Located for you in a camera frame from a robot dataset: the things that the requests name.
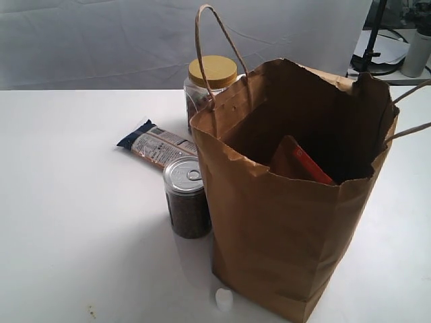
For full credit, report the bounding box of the brown orange snack packet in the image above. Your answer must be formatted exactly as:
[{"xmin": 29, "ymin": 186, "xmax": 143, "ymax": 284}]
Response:
[{"xmin": 269, "ymin": 135, "xmax": 335, "ymax": 185}]

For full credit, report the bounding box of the dark can with pull-tab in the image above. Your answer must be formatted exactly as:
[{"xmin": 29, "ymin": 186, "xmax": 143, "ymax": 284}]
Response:
[{"xmin": 163, "ymin": 155, "xmax": 211, "ymax": 239}]

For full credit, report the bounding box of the large brown paper bag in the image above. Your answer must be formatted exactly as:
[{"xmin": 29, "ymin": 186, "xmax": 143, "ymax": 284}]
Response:
[{"xmin": 189, "ymin": 4, "xmax": 431, "ymax": 323}]

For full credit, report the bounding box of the dark blue snack packet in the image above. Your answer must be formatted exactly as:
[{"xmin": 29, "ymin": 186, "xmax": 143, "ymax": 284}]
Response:
[{"xmin": 117, "ymin": 119, "xmax": 197, "ymax": 169}]

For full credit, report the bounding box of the yellow lid plastic jar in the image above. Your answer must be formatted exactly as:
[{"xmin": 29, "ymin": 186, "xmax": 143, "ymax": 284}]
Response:
[{"xmin": 183, "ymin": 55, "xmax": 245, "ymax": 135}]

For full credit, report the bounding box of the small white bottle cap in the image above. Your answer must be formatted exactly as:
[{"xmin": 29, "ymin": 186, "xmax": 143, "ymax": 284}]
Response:
[{"xmin": 215, "ymin": 287, "xmax": 234, "ymax": 312}]

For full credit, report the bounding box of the black lamp stand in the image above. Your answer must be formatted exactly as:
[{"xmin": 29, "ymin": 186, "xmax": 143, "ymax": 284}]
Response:
[{"xmin": 350, "ymin": 1, "xmax": 409, "ymax": 76}]

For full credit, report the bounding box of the white backdrop cloth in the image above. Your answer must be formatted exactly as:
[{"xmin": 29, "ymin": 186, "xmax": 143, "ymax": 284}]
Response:
[{"xmin": 1, "ymin": 1, "xmax": 370, "ymax": 89}]

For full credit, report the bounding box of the white cylinder container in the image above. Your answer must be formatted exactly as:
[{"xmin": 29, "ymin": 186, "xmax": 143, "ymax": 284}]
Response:
[{"xmin": 401, "ymin": 30, "xmax": 430, "ymax": 77}]

